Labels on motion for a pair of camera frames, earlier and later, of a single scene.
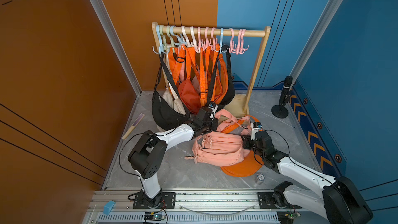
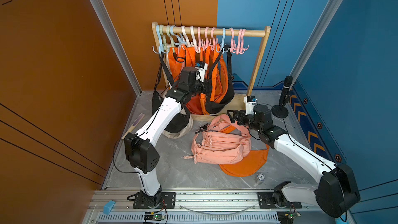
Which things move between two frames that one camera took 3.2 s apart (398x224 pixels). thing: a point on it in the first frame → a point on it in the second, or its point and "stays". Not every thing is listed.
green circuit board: x=151 y=216 stays
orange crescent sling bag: x=251 y=165 stays
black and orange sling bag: x=222 y=90 stays
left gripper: x=215 y=122 → x=205 y=84
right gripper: x=245 y=143 → x=237 y=113
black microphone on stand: x=280 y=111 stays
